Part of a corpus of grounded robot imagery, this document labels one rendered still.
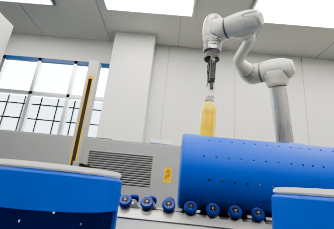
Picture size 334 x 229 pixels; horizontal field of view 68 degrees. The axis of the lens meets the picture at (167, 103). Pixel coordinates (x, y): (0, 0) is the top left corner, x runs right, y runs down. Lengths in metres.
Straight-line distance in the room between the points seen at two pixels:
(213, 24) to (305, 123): 3.46
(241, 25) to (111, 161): 1.88
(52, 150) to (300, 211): 2.53
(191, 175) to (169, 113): 3.14
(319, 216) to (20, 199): 0.48
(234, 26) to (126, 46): 3.11
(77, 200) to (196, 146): 0.53
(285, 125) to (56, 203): 1.39
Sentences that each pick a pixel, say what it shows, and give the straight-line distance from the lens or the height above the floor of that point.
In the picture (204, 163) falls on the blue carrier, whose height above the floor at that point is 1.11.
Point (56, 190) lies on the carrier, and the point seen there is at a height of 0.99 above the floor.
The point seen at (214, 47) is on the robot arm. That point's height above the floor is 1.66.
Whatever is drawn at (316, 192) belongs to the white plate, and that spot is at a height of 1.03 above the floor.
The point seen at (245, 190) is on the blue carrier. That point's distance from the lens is 0.92.
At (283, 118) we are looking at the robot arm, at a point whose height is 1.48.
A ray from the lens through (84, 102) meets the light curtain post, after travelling 1.48.
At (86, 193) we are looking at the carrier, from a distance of 0.50.
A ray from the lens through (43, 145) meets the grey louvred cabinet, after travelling 2.87.
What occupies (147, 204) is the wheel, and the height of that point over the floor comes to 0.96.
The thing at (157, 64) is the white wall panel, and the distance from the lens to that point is 4.32.
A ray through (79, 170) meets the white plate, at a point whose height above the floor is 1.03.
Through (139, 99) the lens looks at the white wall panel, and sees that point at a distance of 3.76.
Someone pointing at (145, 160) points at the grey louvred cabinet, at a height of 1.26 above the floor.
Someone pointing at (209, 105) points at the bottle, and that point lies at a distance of 1.11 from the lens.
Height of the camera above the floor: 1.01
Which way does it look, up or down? 19 degrees up
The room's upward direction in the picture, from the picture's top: 6 degrees clockwise
